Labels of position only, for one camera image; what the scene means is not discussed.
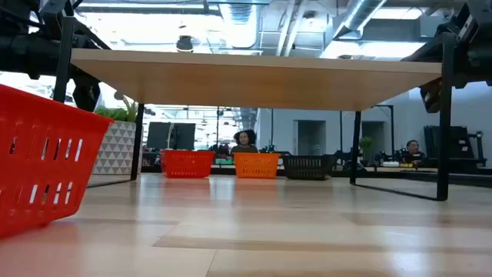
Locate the black equipment rack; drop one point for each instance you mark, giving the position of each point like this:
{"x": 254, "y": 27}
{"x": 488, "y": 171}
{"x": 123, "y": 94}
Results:
{"x": 457, "y": 146}

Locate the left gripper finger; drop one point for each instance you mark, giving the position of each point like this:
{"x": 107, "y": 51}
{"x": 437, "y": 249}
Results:
{"x": 88, "y": 103}

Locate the silver ventilation duct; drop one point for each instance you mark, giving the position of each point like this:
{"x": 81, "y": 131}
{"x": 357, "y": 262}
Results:
{"x": 359, "y": 15}

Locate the black overhead camera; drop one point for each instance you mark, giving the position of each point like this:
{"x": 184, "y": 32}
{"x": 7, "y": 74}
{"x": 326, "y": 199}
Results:
{"x": 185, "y": 44}

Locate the white geometric plant pot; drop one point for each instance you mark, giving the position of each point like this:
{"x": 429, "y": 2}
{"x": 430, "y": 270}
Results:
{"x": 117, "y": 150}

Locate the green artificial succulent plants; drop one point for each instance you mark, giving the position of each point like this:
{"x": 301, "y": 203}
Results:
{"x": 115, "y": 113}

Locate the person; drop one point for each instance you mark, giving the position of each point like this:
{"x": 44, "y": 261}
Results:
{"x": 413, "y": 152}
{"x": 244, "y": 146}

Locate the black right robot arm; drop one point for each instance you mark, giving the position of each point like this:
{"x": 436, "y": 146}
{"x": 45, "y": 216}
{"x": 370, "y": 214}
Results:
{"x": 474, "y": 57}

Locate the black plastic basket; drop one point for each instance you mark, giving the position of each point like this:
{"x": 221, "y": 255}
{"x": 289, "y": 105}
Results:
{"x": 307, "y": 168}

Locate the black computer monitor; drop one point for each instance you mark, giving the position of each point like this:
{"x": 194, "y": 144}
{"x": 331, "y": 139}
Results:
{"x": 157, "y": 135}
{"x": 186, "y": 135}

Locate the red plastic basket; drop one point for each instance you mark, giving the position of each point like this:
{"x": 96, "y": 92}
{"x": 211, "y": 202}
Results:
{"x": 187, "y": 165}
{"x": 46, "y": 173}

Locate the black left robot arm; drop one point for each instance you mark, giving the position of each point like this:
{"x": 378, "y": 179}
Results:
{"x": 27, "y": 54}

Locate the wooden shelf black metal legs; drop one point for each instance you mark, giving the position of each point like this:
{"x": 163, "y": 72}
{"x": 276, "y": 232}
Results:
{"x": 250, "y": 82}

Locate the orange plastic basket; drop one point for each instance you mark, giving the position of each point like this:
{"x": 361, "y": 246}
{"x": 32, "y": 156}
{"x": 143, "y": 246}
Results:
{"x": 256, "y": 166}

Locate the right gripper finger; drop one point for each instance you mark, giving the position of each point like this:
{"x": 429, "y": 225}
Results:
{"x": 431, "y": 104}

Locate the small green potted plant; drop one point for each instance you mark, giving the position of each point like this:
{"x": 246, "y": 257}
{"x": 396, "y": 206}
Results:
{"x": 366, "y": 144}

